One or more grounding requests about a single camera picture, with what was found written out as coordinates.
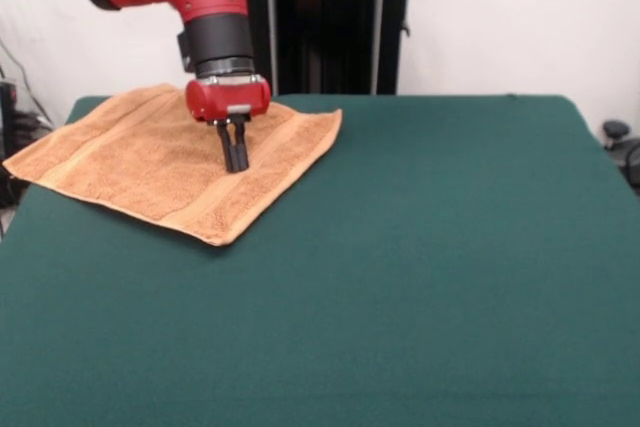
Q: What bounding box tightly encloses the black office chair base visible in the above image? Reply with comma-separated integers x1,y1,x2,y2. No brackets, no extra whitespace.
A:
601,119,640,183

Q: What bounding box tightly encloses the dark green table cloth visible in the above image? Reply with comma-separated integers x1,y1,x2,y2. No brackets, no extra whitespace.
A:
0,94,640,427

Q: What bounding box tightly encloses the black computer box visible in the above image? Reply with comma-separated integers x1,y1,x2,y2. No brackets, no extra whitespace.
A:
0,79,19,161

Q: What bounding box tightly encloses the grey cable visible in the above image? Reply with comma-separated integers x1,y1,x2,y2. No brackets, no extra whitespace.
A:
0,38,39,116

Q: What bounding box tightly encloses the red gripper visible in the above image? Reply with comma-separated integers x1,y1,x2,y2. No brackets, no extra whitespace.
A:
185,73,273,174

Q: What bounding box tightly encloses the orange terry towel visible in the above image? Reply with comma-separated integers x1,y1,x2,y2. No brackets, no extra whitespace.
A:
2,82,344,248

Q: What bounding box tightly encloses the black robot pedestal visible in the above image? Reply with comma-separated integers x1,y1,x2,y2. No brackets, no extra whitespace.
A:
238,0,432,97

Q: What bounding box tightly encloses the black power strip with plugs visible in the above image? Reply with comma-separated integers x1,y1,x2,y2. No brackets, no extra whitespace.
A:
12,110,55,141

